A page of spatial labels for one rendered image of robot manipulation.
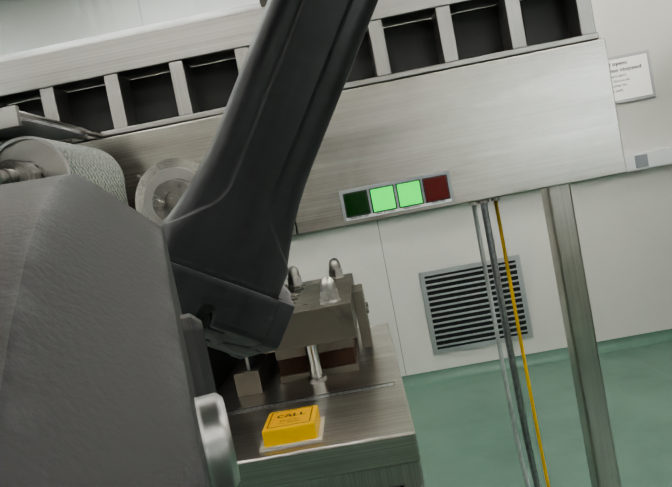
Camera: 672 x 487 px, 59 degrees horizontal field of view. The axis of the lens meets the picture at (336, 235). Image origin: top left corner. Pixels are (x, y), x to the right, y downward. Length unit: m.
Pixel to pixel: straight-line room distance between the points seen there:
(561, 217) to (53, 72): 1.25
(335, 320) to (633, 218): 3.19
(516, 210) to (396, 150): 2.50
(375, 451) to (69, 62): 1.11
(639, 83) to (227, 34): 3.05
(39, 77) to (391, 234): 2.55
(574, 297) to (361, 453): 0.95
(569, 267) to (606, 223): 2.38
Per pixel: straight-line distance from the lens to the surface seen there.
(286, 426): 0.82
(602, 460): 1.76
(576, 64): 1.46
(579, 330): 1.64
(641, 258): 4.08
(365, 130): 1.36
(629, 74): 4.07
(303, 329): 1.01
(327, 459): 0.80
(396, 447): 0.79
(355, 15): 0.29
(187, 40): 1.45
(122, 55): 1.49
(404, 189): 1.34
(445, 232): 3.72
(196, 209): 0.28
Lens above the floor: 1.20
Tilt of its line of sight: 3 degrees down
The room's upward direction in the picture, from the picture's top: 11 degrees counter-clockwise
